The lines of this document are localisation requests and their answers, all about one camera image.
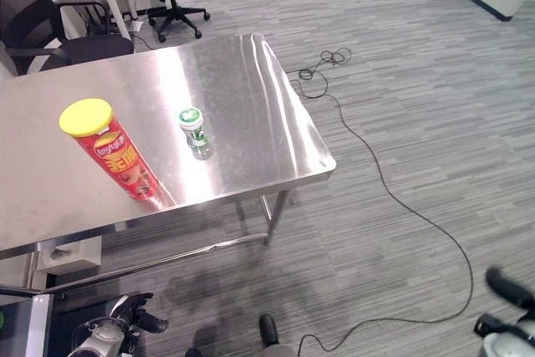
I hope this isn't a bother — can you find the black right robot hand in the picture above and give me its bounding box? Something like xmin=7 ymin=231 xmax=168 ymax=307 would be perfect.
xmin=473 ymin=266 xmax=535 ymax=337

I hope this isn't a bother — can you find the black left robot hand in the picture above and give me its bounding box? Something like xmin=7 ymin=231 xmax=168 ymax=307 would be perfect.
xmin=109 ymin=291 xmax=170 ymax=334

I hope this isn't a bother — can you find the red Lay's chip can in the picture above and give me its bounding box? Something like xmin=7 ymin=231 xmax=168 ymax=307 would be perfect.
xmin=58 ymin=98 xmax=161 ymax=201

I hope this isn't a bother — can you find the green-lid clear gum bottle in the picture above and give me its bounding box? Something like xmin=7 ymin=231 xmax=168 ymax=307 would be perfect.
xmin=178 ymin=107 xmax=214 ymax=161

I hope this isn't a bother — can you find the white cardboard box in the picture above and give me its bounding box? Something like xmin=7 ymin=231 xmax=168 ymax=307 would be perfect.
xmin=36 ymin=235 xmax=104 ymax=273

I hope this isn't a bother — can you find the white metal shelf unit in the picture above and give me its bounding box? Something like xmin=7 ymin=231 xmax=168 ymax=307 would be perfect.
xmin=0 ymin=284 xmax=56 ymax=357

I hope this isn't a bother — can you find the silver robot leg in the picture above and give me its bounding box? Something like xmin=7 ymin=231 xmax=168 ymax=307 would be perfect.
xmin=261 ymin=344 xmax=296 ymax=357

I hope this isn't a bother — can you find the stainless steel table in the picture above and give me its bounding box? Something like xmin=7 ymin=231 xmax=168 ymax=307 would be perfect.
xmin=0 ymin=33 xmax=338 ymax=296

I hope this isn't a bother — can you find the black mesh armrest office chair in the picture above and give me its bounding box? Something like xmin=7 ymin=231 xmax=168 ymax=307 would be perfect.
xmin=0 ymin=0 xmax=135 ymax=79

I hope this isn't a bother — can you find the long black floor cable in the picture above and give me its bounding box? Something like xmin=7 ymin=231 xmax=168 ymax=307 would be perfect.
xmin=287 ymin=47 xmax=475 ymax=354

